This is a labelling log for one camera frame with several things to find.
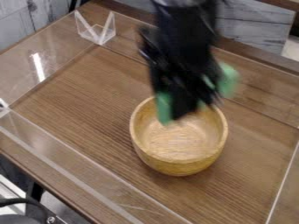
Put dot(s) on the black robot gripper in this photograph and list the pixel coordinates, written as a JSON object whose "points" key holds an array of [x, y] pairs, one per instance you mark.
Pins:
{"points": [[179, 42]]}

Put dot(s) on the green rectangular block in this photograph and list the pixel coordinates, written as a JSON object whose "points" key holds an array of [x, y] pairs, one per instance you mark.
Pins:
{"points": [[222, 75]]}

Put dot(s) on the brown wooden bowl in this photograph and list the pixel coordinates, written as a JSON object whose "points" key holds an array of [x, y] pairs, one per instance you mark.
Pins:
{"points": [[186, 146]]}

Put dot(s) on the clear acrylic corner bracket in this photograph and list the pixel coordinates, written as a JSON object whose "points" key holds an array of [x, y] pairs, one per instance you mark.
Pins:
{"points": [[99, 34]]}

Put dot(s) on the black table leg frame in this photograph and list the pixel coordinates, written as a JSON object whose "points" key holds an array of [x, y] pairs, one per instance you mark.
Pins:
{"points": [[37, 210]]}

